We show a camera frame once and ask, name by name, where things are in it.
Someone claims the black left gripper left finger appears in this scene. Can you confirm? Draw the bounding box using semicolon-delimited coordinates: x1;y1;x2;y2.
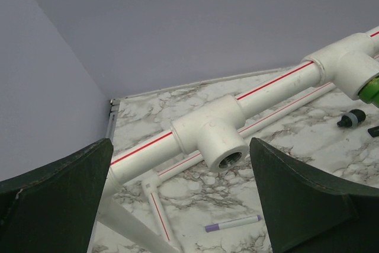
1;139;113;252

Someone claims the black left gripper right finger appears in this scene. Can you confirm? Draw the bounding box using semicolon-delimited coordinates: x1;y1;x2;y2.
250;137;378;252

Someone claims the white PVC pipe frame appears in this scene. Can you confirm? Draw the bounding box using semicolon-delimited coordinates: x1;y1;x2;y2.
98;28;378;252

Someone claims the green water faucet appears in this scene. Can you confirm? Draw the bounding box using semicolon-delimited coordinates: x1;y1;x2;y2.
358;77;379;107

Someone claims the purple capped white marker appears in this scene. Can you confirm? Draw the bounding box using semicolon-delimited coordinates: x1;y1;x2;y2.
204;214;262;233

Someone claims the black orange highlighter marker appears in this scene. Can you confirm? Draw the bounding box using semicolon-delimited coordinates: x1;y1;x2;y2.
367;126;379;137

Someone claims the black grey hose connector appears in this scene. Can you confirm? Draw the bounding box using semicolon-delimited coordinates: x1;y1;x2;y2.
337;109;366;128

